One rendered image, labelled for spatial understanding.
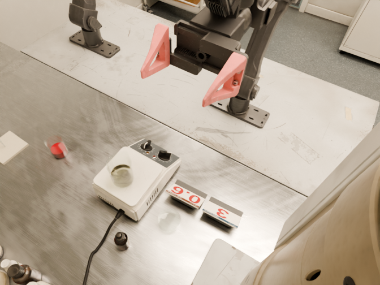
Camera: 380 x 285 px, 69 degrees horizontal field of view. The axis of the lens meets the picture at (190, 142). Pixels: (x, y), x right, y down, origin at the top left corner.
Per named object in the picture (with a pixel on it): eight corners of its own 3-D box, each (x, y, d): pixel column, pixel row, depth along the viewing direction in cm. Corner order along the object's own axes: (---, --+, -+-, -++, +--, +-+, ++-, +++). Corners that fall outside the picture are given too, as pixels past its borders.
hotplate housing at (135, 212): (144, 142, 80) (141, 125, 74) (182, 164, 77) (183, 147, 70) (90, 204, 69) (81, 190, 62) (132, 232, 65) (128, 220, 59)
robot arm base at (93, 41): (104, 40, 95) (118, 30, 98) (61, 21, 100) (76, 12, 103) (109, 59, 101) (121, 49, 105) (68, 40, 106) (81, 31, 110)
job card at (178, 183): (177, 179, 74) (177, 172, 71) (207, 194, 72) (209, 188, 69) (165, 198, 71) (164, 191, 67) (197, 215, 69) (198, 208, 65)
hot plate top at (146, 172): (125, 146, 70) (124, 144, 69) (164, 169, 67) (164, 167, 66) (91, 182, 64) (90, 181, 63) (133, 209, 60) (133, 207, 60)
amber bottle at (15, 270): (45, 276, 59) (27, 267, 52) (31, 292, 57) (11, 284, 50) (34, 266, 60) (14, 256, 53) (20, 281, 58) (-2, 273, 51)
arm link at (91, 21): (89, 20, 91) (100, 12, 94) (68, 11, 94) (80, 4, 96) (93, 37, 96) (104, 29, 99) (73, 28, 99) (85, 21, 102)
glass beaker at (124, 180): (128, 194, 62) (123, 176, 55) (107, 185, 63) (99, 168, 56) (141, 172, 65) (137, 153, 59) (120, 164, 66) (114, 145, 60)
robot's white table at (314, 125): (130, 121, 200) (106, -5, 126) (290, 205, 168) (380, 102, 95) (83, 171, 175) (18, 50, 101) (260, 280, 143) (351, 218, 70)
